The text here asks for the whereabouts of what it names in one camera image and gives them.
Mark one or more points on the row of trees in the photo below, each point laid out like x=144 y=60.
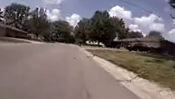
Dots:
x=102 y=27

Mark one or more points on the grey asphalt road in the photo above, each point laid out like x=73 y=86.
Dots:
x=47 y=76

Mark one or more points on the low brown house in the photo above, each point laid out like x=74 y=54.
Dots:
x=143 y=44

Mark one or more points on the grass lawn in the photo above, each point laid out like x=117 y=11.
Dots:
x=153 y=67

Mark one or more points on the pale concrete kerb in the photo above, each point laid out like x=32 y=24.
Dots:
x=156 y=93

